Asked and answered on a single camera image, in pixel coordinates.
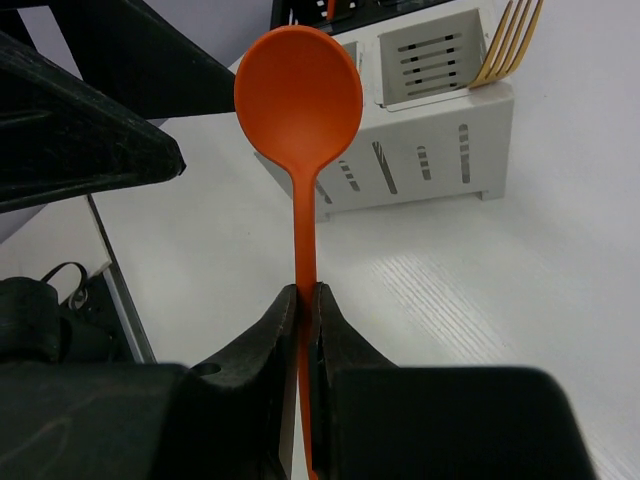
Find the white utensil caddy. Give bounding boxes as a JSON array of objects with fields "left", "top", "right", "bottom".
[{"left": 254, "top": 8, "right": 516, "bottom": 221}]

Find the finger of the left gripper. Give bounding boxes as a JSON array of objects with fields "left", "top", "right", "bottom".
[
  {"left": 64, "top": 1, "right": 235, "bottom": 119},
  {"left": 1, "top": 35, "right": 186, "bottom": 212}
]

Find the gold metal fork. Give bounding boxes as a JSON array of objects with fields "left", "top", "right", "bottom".
[{"left": 468, "top": 0, "right": 544, "bottom": 89}]

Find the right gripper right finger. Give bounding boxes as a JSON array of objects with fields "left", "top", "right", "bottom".
[{"left": 308, "top": 283, "right": 596, "bottom": 479}]

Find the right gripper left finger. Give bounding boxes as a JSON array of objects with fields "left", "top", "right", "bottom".
[{"left": 1, "top": 282, "right": 297, "bottom": 479}]

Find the black utensil caddy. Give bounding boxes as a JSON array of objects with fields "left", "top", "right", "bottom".
[{"left": 270, "top": 0, "right": 441, "bottom": 35}]

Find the orange plastic spoon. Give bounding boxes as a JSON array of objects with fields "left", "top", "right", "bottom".
[{"left": 234, "top": 25, "right": 363, "bottom": 478}]

